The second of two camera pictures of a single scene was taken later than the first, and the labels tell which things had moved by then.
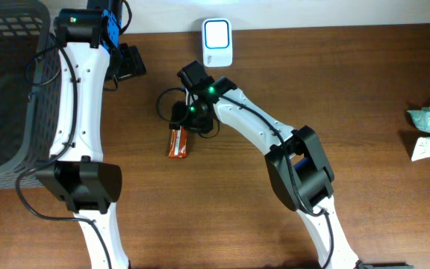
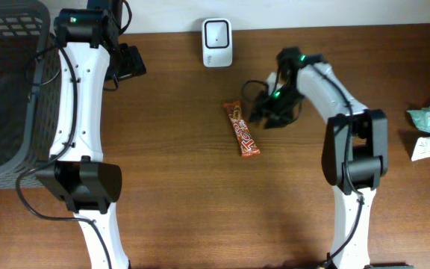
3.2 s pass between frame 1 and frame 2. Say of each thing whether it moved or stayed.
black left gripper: stayed
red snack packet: moved
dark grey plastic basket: stayed
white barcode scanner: stayed
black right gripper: moved
